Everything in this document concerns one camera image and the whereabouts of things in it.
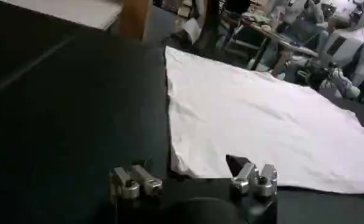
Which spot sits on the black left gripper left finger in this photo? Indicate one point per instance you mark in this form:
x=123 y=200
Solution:
x=125 y=182

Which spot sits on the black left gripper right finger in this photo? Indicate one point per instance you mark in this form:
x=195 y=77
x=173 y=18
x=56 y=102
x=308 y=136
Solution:
x=252 y=178

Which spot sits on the white printed shirt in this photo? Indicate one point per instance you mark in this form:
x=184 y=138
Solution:
x=246 y=121

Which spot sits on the black tablecloth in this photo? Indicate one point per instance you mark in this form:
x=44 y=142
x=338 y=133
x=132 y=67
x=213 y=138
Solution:
x=63 y=121

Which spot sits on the white office desk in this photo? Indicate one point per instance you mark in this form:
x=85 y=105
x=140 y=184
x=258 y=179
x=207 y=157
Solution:
x=284 y=45

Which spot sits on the open silver laptop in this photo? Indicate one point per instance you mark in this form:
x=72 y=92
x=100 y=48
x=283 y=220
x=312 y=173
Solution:
x=302 y=32

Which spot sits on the white humanoid robot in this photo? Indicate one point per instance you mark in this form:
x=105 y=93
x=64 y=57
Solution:
x=343 y=45

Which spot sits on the white side table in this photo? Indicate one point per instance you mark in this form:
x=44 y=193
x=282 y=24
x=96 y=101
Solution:
x=72 y=12

